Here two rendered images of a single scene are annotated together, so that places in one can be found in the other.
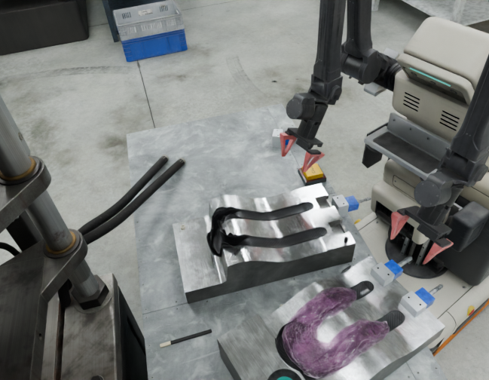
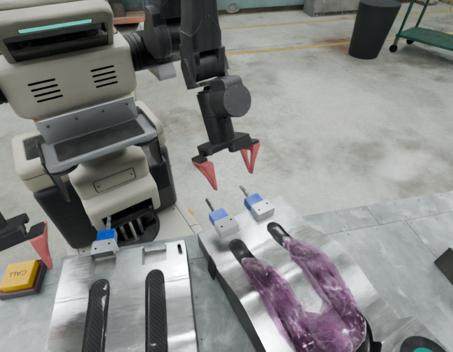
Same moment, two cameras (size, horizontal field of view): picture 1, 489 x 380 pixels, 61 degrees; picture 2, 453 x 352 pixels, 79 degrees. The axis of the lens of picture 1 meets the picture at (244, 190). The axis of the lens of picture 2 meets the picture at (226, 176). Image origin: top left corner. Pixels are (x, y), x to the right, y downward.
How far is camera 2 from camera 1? 0.75 m
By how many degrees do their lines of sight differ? 61
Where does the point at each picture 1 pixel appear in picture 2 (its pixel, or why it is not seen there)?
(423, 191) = (234, 101)
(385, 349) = (320, 242)
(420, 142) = (97, 122)
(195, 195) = not seen: outside the picture
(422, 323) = (279, 209)
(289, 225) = (126, 324)
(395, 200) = (119, 198)
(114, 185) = not seen: outside the picture
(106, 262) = not seen: outside the picture
